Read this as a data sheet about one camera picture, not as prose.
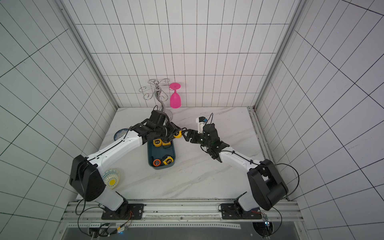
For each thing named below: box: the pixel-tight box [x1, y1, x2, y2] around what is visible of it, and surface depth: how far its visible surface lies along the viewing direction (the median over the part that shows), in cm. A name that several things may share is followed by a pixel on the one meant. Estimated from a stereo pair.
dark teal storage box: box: [147, 140, 176, 170], surface depth 92 cm
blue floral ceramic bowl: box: [114, 128, 129, 141], surface depth 102 cm
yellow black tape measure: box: [162, 156, 174, 165], surface depth 89 cm
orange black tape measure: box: [152, 159, 161, 167], surface depth 89 cm
